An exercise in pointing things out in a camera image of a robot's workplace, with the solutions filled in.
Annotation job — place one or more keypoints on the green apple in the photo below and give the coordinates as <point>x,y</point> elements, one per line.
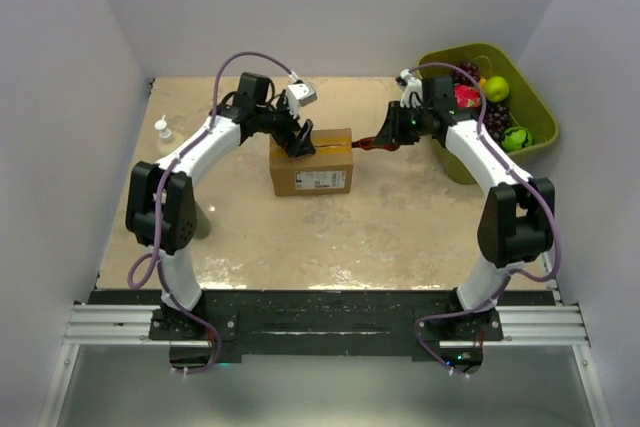
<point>496,89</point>

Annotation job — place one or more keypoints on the red black utility knife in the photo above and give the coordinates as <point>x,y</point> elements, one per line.
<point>370,143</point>

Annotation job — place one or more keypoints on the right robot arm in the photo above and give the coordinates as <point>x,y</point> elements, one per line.
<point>517,224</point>

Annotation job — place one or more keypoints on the dark grape bunch top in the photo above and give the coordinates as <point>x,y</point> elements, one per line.
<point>465,72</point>

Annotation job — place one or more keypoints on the grey cylindrical bottle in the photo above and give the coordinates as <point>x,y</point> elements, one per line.
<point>203,227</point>

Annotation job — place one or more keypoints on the purple grape bunch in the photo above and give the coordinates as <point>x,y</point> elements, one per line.
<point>497,119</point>

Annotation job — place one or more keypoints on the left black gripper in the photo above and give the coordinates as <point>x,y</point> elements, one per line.
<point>303,145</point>

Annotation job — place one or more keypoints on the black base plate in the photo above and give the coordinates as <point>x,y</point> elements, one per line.
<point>434,307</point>

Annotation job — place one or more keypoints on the green plastic basket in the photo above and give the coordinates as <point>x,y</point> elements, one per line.
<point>521,122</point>

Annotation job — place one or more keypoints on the aluminium rail frame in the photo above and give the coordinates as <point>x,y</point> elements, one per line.
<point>544,326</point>

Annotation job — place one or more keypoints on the pink dragon fruit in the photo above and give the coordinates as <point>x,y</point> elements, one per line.
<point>467,97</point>

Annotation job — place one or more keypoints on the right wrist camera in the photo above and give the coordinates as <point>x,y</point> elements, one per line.
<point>411,88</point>

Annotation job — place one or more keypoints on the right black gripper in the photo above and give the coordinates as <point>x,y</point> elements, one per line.
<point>393,132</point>

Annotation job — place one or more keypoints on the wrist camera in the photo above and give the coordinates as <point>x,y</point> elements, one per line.
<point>411,88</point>
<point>300,94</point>

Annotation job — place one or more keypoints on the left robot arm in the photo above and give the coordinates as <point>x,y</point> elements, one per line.
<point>161,208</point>

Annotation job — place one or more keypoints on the brown cardboard express box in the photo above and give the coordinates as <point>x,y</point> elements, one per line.
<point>328,171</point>

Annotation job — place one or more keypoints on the green striped melon ball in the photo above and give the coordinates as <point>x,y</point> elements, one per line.
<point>515,139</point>

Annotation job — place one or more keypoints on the cream pump soap bottle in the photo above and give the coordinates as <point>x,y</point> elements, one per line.
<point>166,137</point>

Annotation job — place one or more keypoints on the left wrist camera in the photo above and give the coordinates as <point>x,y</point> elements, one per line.
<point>300,94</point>

